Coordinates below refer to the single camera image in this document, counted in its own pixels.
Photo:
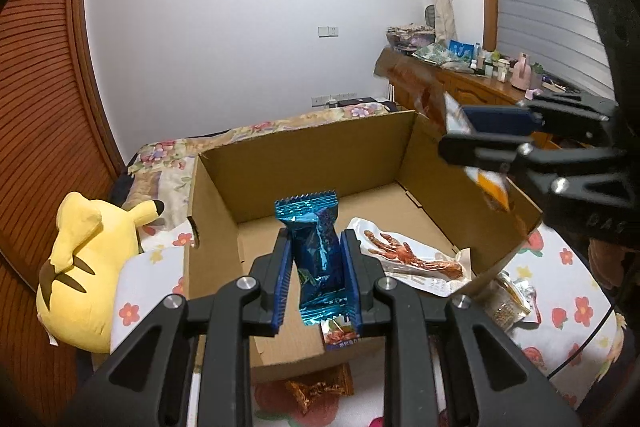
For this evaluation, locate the floral white bed sheet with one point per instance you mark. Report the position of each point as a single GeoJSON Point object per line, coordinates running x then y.
{"type": "Point", "coordinates": [577, 342]}

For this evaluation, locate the pink bottle on dresser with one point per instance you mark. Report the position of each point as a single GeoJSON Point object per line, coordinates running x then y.
{"type": "Point", "coordinates": [521, 73]}

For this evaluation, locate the wooden louvered closet door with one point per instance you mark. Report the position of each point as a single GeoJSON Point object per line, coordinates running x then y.
{"type": "Point", "coordinates": [54, 139]}

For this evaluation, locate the wooden dresser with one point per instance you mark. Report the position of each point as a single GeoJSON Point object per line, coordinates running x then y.
{"type": "Point", "coordinates": [480, 89]}

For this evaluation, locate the yellow Pikachu plush toy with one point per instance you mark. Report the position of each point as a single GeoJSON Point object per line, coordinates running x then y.
{"type": "Point", "coordinates": [77, 283]}

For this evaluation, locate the white wall switch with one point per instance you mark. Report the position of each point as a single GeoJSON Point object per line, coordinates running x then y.
{"type": "Point", "coordinates": [328, 31]}

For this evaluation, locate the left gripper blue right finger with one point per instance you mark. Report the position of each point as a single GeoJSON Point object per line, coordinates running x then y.
{"type": "Point", "coordinates": [361, 272]}

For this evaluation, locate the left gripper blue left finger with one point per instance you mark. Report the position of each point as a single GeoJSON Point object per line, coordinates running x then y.
{"type": "Point", "coordinates": [265, 315]}

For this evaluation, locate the pink snack packet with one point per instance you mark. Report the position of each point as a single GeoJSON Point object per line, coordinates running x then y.
{"type": "Point", "coordinates": [338, 332]}

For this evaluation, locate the white orange snack pouch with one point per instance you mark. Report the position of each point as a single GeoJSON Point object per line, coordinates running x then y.
{"type": "Point", "coordinates": [425, 89]}

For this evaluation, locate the open cardboard box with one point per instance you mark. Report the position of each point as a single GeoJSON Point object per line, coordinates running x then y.
{"type": "Point", "coordinates": [385, 169]}

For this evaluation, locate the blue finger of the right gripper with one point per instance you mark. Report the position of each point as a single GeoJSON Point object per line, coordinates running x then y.
{"type": "Point", "coordinates": [510, 119]}
{"type": "Point", "coordinates": [502, 153]}

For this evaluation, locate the clear grain cracker pack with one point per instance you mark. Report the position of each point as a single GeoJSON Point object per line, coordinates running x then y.
{"type": "Point", "coordinates": [511, 302]}

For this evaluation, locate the blue foil snack packet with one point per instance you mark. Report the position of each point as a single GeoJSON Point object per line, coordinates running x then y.
{"type": "Point", "coordinates": [317, 253]}

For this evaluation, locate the brown foil snack wrapper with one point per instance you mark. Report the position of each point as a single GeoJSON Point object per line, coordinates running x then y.
{"type": "Point", "coordinates": [310, 388]}

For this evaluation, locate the chicken feet snack pouch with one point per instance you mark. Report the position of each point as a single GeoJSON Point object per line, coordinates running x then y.
{"type": "Point", "coordinates": [418, 265]}

